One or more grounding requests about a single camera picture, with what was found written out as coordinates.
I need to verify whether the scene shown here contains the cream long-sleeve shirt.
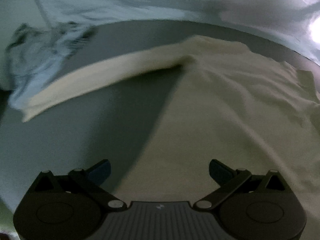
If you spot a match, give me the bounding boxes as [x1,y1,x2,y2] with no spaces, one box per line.
[23,36,319,208]

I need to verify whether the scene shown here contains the clear plastic storage bag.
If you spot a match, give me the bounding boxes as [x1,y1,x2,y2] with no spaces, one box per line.
[36,0,319,62]

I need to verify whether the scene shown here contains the pile of patterned clothes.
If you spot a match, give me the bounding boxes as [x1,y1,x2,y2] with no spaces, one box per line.
[4,22,95,110]

